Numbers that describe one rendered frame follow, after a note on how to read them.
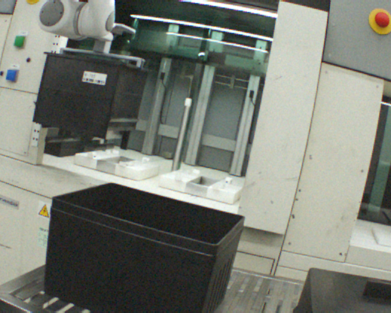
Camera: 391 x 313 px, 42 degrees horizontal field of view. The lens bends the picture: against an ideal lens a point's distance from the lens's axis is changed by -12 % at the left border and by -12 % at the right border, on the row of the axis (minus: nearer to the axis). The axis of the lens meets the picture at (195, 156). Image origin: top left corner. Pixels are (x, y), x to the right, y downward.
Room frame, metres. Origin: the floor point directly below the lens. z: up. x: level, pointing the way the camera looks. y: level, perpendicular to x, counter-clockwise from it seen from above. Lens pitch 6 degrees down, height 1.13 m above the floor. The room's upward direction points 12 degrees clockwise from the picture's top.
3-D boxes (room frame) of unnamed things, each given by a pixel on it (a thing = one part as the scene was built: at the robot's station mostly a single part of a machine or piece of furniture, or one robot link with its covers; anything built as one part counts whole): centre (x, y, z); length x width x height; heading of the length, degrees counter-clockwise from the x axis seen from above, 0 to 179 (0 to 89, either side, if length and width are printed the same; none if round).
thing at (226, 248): (0.93, 0.05, 0.85); 0.28 x 0.28 x 0.17; 77
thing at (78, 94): (1.36, 0.29, 1.11); 0.24 x 0.20 x 0.32; 78
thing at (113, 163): (1.67, 0.22, 0.89); 0.22 x 0.21 x 0.04; 168
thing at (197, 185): (1.61, -0.04, 0.89); 0.22 x 0.21 x 0.04; 168
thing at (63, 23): (1.11, 0.33, 1.25); 0.13 x 0.09 x 0.08; 168
